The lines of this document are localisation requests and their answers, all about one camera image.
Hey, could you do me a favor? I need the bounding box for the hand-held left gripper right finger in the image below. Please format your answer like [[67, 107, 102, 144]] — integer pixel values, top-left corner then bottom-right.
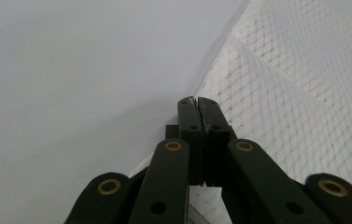
[[197, 96, 238, 188]]

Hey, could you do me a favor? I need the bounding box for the white grid-patterned cloth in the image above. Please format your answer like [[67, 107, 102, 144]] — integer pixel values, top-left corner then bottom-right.
[[128, 0, 352, 224]]

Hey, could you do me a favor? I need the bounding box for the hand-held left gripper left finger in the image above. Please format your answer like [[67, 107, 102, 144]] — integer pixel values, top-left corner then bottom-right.
[[164, 96, 205, 187]]

